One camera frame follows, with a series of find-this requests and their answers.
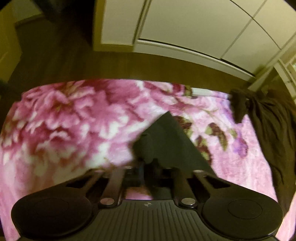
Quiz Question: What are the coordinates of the cream dressing table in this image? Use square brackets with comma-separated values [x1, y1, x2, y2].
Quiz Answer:
[248, 50, 296, 93]

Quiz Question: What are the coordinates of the cream sliding-door wardrobe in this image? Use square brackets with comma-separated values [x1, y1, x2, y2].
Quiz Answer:
[92, 0, 296, 80]

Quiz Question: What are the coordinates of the brown garment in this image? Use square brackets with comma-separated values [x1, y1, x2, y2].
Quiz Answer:
[228, 88, 296, 214]

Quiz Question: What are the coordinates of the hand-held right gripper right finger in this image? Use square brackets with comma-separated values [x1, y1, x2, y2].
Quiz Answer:
[145, 166, 232, 207]

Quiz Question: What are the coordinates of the black garment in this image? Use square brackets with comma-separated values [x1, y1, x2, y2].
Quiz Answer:
[131, 111, 214, 174]

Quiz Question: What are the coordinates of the pink floral blanket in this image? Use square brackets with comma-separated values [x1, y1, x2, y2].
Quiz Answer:
[0, 79, 296, 239]

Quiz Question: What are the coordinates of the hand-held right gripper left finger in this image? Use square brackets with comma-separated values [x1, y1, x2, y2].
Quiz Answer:
[66, 166, 144, 207]

